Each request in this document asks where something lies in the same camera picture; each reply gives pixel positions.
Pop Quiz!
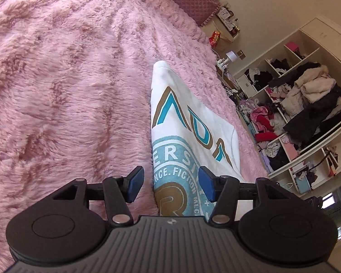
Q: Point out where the white table lamp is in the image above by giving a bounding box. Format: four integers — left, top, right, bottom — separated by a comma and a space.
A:
225, 50, 239, 65

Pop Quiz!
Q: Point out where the cluttered wall shelf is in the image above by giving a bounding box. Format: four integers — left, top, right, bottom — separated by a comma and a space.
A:
215, 3, 242, 43

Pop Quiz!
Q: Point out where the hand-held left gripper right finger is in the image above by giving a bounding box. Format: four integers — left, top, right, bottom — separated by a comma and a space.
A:
198, 166, 291, 226

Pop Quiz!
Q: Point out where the pile of clothes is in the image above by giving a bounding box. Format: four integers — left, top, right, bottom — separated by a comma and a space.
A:
239, 41, 341, 185

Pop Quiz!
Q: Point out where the red snack bag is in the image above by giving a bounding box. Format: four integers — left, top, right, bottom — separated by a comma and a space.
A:
209, 30, 221, 48

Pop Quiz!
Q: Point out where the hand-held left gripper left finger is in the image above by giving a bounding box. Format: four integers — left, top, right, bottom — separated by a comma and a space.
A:
52, 166, 145, 226

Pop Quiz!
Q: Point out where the white open wardrobe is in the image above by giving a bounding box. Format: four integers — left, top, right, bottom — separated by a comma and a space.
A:
235, 17, 341, 194

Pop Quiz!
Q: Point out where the white printed sweatshirt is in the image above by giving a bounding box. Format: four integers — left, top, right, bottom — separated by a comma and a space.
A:
150, 61, 246, 223

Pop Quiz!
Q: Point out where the pink fluffy blanket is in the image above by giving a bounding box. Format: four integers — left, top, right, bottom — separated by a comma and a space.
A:
0, 0, 270, 262

